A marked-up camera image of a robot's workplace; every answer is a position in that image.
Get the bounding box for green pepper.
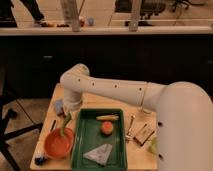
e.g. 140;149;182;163
60;113;72;137

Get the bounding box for green plastic tray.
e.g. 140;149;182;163
71;109;127;171

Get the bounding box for black marker pen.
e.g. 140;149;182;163
50;120;56;132

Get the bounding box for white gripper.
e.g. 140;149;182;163
63;90;82;112

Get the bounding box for brown rectangular block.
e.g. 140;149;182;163
133;124;155;146

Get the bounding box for dark blue small toy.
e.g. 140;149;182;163
34;153;47;166

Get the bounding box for metal spoon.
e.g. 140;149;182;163
125;115;135;142

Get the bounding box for blue small object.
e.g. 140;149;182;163
54;99;64;116

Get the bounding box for black chair base left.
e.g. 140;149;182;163
0;89;44;171

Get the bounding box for grey folded cloth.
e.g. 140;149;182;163
83;144;112;166

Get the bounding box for orange round fruit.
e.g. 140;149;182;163
101;121;114;135

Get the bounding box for black office chair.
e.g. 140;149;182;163
115;0;166;26

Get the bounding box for light green object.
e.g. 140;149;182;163
149;137;157;155

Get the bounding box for walking person legs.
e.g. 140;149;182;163
0;0;54;28

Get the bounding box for wooden table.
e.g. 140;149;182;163
30;84;157;171

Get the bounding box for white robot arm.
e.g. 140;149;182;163
60;64;213;171

